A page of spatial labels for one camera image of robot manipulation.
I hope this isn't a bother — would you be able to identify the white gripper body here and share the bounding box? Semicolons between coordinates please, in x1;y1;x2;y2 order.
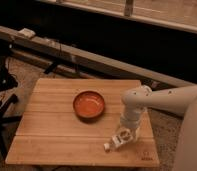
119;120;140;136

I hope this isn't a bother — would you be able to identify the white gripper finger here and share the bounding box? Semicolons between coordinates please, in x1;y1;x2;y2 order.
134;129;140;142
116;126;123;136

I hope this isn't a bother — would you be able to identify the white plastic bottle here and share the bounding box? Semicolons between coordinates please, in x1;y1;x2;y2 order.
104;130;134;152

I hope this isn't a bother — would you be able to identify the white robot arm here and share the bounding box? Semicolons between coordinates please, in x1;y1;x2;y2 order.
120;85;197;171

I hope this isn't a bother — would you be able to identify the orange ceramic bowl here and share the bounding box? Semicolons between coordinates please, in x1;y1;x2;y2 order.
73;91;105;119

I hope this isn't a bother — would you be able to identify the wooden table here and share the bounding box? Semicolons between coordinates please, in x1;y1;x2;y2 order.
6;78;159;167

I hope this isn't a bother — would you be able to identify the black metal stand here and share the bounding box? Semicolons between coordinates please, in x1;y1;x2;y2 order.
0;54;24;159

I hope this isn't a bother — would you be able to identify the long wooden beam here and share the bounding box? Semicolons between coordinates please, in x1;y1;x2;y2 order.
0;26;193;87

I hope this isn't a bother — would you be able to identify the white box on beam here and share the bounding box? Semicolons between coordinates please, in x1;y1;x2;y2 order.
18;28;35;38

